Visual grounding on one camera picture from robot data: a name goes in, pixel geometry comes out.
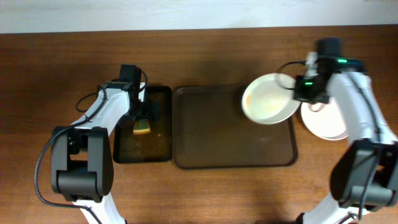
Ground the green yellow sponge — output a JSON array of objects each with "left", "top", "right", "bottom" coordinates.
[{"left": 132, "top": 120, "right": 150, "bottom": 135}]

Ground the pink-white plate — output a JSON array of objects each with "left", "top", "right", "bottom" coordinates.
[{"left": 300, "top": 97, "right": 348, "bottom": 141}]

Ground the cream plate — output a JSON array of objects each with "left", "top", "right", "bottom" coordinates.
[{"left": 241, "top": 73, "right": 300, "bottom": 125}]

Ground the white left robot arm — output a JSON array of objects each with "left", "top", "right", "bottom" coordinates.
[{"left": 50, "top": 64, "right": 159, "bottom": 223}]

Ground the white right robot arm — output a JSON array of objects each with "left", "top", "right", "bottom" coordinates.
[{"left": 293, "top": 37, "right": 397, "bottom": 223}]

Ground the small black tray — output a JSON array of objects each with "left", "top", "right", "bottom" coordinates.
[{"left": 113, "top": 86, "right": 172, "bottom": 164}]

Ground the large brown serving tray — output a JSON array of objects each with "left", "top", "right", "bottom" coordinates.
[{"left": 172, "top": 85, "right": 299, "bottom": 169}]

